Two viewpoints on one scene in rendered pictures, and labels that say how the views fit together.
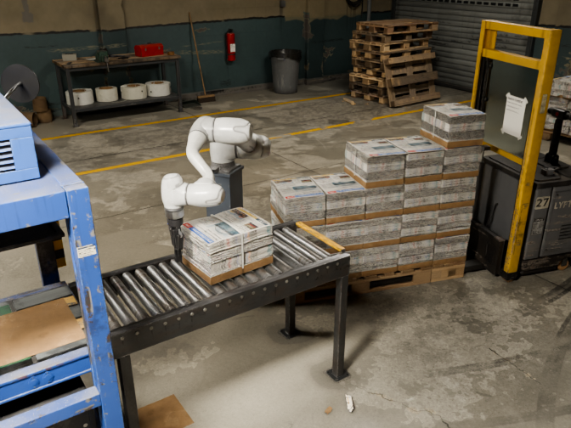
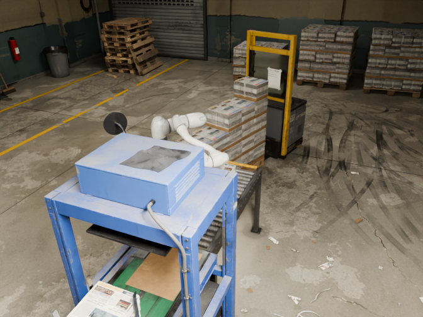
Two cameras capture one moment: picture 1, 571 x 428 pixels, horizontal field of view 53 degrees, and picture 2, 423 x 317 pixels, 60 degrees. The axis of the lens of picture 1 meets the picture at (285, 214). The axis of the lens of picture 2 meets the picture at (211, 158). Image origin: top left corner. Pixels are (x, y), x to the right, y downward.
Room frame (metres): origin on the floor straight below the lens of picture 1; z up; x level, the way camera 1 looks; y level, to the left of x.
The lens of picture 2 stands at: (0.18, 1.87, 2.74)
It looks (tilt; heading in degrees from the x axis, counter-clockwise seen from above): 28 degrees down; 328
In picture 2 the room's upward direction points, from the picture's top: 1 degrees counter-clockwise
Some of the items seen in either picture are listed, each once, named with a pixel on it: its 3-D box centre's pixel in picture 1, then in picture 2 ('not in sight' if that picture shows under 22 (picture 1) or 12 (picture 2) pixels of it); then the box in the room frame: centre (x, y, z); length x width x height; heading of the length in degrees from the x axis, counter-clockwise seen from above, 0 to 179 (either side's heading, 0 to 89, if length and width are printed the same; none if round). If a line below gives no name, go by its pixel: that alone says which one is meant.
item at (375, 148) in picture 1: (376, 147); (225, 109); (3.80, -0.63, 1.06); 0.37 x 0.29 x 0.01; 18
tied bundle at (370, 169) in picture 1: (373, 162); (223, 117); (3.82, -0.62, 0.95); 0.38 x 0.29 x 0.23; 18
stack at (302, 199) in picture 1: (353, 233); (217, 157); (3.78, -0.50, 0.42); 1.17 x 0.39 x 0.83; 107
